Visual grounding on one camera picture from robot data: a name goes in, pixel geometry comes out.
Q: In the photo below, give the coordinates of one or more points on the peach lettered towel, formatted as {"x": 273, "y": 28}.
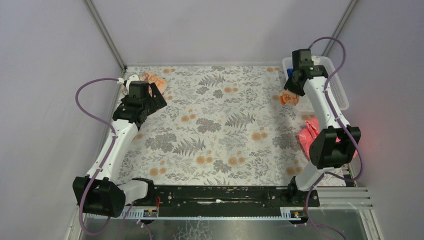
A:
{"x": 147, "y": 76}

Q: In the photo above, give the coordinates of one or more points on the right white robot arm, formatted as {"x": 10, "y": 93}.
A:
{"x": 336, "y": 142}

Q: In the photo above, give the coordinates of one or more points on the floral table mat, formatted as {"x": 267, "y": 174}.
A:
{"x": 223, "y": 125}

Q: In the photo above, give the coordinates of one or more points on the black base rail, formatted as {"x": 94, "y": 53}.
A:
{"x": 185, "y": 201}

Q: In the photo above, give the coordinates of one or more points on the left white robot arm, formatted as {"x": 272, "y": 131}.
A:
{"x": 97, "y": 192}

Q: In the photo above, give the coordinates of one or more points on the pink folded towel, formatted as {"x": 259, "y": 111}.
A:
{"x": 308, "y": 134}

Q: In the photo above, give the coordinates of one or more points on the orange cartoon towel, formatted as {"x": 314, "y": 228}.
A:
{"x": 287, "y": 97}

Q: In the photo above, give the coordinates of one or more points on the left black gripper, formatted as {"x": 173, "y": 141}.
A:
{"x": 154, "y": 100}

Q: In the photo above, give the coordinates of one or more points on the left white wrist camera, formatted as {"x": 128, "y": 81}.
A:
{"x": 125, "y": 84}

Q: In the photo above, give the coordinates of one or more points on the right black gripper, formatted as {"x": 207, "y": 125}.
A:
{"x": 293, "y": 86}

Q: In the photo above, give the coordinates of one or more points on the blue rolled towel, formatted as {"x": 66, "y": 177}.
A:
{"x": 289, "y": 72}

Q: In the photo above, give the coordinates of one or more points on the white plastic basket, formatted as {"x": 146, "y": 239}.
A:
{"x": 304, "y": 106}

